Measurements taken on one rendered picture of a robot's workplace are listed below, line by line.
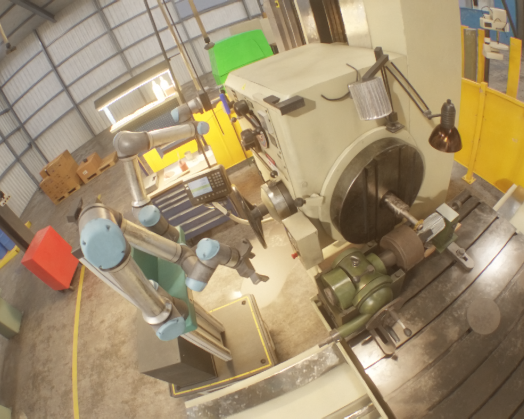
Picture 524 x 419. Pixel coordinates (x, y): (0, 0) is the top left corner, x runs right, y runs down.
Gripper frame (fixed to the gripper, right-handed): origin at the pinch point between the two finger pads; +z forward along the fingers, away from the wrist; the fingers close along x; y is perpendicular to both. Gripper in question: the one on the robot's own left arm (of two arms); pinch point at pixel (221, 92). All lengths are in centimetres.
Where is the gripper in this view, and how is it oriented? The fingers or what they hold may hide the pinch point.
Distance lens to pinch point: 155.9
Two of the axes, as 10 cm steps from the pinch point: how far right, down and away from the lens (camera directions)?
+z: 8.8, -4.7, 0.8
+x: 1.8, 4.9, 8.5
